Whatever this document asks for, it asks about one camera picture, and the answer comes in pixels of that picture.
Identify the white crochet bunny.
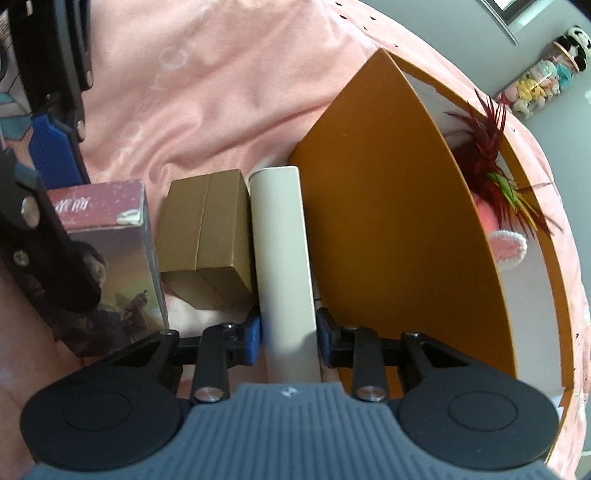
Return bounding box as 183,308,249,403
487,230,528,274

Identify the orange cardboard box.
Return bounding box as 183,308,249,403
287,46,578,411

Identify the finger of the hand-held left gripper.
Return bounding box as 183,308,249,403
9,0,95,188
0,148,101,312

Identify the window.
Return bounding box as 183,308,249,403
480,0,591,47

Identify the pink cloud print blanket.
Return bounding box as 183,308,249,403
0,0,591,480

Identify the teal printed paper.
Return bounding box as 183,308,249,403
0,88,33,141

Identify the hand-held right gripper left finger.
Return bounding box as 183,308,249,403
108,316,264,404

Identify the printed picture box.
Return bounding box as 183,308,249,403
46,179,171,358

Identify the brown cardboard box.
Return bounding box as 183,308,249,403
154,169,257,311

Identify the stack of plush toys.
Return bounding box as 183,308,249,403
496,25,591,121

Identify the long white box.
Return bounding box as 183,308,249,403
248,165,324,384

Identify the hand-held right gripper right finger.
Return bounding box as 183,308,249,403
316,308,476,402

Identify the red feather toy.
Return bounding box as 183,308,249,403
443,90,566,241

